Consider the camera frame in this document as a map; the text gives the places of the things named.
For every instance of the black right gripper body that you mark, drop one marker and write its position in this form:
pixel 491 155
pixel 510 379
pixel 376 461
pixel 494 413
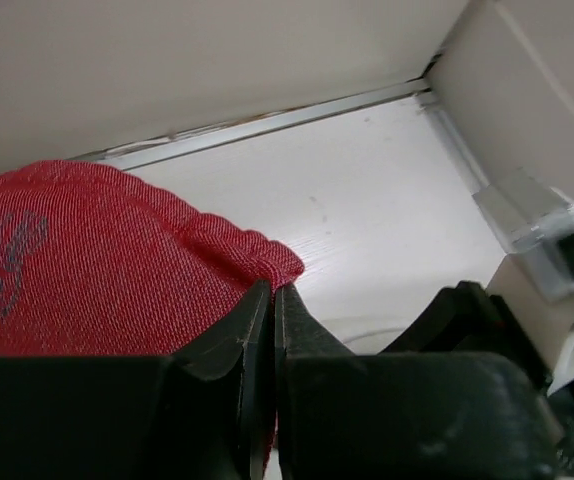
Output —
pixel 512 319

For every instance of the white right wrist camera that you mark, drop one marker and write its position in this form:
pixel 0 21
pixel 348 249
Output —
pixel 534 223

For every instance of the red patterned pillowcase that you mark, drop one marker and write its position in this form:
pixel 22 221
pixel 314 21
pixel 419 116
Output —
pixel 103 279

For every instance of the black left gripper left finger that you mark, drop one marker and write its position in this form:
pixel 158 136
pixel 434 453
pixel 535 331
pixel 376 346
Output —
pixel 224 416

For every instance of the aluminium right side rail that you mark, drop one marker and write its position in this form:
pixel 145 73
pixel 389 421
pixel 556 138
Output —
pixel 443 124

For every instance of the aluminium rail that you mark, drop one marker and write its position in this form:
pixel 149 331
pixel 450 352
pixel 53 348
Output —
pixel 443 124
pixel 147 152

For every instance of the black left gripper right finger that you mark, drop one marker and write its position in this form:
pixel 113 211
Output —
pixel 296 333

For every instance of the aluminium back rail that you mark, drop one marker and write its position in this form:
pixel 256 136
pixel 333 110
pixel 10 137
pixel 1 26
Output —
pixel 147 152

